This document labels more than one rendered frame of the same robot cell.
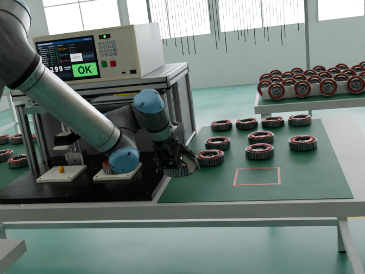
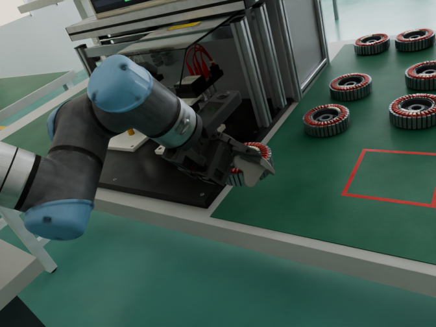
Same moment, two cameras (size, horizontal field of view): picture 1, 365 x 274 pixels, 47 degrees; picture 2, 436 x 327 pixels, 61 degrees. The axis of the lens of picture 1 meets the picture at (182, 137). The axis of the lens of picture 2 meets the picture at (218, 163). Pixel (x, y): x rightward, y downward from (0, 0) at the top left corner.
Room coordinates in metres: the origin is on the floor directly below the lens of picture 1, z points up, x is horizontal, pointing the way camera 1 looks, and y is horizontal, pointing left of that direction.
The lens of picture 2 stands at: (0.76, -0.24, 1.24)
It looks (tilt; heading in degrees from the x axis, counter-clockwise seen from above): 31 degrees down; 29
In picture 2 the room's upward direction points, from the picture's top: 20 degrees counter-clockwise
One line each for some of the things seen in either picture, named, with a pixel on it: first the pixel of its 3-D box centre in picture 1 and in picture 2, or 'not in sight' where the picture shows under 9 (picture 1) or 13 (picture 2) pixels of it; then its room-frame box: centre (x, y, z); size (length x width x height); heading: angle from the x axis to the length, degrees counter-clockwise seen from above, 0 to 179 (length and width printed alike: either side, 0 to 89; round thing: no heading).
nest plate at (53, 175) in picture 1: (62, 173); (132, 135); (1.61, 0.50, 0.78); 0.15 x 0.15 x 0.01; 76
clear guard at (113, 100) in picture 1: (124, 105); (177, 47); (1.55, 0.20, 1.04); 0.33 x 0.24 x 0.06; 166
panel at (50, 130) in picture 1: (107, 121); (191, 57); (1.83, 0.32, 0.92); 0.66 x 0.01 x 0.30; 76
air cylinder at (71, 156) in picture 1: (76, 156); not in sight; (1.75, 0.47, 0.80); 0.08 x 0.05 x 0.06; 76
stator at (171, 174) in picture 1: (179, 167); (244, 163); (1.32, 0.02, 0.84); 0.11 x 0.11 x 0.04
